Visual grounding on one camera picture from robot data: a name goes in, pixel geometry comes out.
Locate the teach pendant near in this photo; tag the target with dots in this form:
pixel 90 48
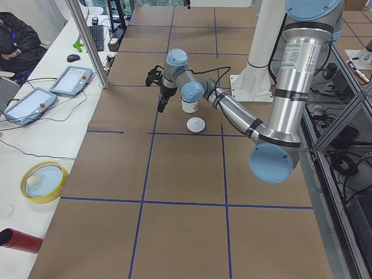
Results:
pixel 30 107

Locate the white enamel mug blue rim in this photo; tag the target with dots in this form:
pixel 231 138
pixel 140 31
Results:
pixel 189 107

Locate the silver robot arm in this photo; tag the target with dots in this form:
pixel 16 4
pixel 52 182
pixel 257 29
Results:
pixel 309 25

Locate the black computer mouse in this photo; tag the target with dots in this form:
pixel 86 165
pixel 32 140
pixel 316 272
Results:
pixel 72 58

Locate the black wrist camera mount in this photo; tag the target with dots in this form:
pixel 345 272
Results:
pixel 154 76

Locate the teach pendant far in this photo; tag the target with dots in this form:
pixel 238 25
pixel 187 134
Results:
pixel 72 81

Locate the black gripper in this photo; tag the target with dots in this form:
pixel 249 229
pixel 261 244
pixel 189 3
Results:
pixel 168 92

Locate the teach pendant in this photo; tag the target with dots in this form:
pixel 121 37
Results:
pixel 72 81
pixel 30 107

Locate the clear petri dish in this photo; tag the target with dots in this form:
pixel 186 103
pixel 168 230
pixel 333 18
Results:
pixel 6 211

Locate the green plastic object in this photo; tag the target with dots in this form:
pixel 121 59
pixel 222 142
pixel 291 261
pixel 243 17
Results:
pixel 78 46

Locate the black keyboard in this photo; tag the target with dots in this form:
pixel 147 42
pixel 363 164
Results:
pixel 97 34

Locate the seated person dark jacket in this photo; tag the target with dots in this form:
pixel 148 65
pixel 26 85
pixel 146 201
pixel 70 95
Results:
pixel 21 48

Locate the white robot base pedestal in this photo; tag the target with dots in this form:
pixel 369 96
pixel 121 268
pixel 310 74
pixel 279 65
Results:
pixel 253 83

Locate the yellow tape roll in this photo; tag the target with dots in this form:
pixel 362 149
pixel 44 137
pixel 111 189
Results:
pixel 44 182

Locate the red cylinder tube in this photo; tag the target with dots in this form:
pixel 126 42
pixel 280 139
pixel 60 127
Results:
pixel 20 241

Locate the white round lid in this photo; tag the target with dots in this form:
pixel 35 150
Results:
pixel 196 124

